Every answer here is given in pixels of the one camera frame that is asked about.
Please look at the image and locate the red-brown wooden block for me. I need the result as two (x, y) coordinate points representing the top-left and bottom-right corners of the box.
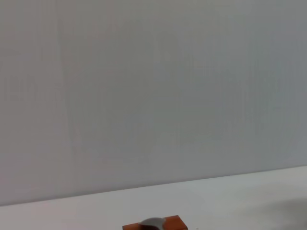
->
(122, 214), (188, 230)

